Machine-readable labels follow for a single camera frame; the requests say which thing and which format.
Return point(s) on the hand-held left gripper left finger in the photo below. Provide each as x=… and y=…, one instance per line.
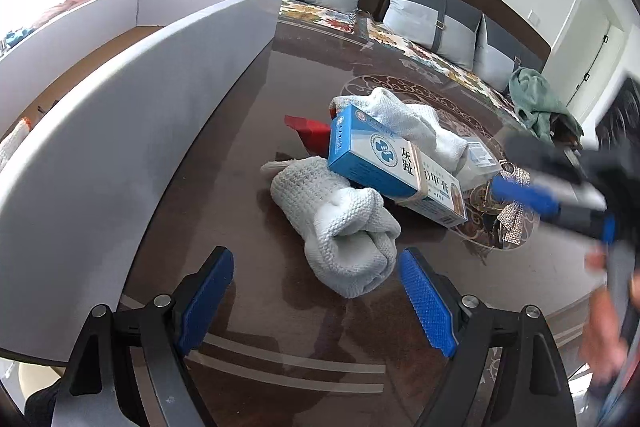
x=207, y=302

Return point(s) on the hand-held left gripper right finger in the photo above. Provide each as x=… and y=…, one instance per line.
x=427, y=302

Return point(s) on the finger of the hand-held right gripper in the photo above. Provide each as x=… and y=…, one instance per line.
x=608, y=229
x=525, y=197

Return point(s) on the white knitted glove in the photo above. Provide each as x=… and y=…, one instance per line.
x=425, y=127
x=340, y=227

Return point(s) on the white cardboard box container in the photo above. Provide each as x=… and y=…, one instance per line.
x=100, y=157

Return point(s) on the person's right hand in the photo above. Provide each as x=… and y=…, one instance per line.
x=600, y=332

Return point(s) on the bunch of keys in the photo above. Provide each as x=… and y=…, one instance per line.
x=482, y=203

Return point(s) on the clear small plastic box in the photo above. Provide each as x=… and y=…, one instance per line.
x=479, y=155

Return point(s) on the green cloth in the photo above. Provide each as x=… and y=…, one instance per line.
x=537, y=99

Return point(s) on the white door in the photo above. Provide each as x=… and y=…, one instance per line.
x=595, y=47

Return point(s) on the blue and white medicine box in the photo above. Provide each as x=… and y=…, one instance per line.
x=370, y=152

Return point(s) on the floral sofa mat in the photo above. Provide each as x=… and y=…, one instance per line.
x=400, y=47

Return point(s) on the red small box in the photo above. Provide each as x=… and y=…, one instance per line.
x=312, y=134

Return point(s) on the white glove with orange cuff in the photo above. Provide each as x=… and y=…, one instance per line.
x=12, y=147

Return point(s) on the blue cloth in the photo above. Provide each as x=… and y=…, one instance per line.
x=15, y=38

